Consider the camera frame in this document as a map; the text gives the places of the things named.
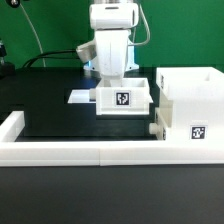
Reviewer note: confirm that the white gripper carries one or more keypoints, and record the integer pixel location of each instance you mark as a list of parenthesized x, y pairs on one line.
[(110, 48)]

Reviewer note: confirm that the white drawer tray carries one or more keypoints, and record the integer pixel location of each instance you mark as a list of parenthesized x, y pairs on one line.
[(130, 96), (161, 125)]

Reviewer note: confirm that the white front drawer tray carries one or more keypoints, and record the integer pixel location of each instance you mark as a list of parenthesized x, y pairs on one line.
[(161, 125)]

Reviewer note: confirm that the white drawer cabinet box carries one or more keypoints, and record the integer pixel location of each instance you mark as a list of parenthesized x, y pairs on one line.
[(197, 94)]

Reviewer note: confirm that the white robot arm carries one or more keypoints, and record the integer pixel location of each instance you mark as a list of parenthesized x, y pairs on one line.
[(112, 22)]

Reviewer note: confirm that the white fiducial marker sheet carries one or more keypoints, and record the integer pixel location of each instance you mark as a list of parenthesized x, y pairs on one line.
[(82, 96)]

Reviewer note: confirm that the black stand at left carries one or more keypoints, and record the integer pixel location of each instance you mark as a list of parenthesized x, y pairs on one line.
[(6, 68)]

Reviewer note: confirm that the white U-shaped fence frame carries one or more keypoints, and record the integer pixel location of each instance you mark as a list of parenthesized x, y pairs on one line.
[(103, 153)]

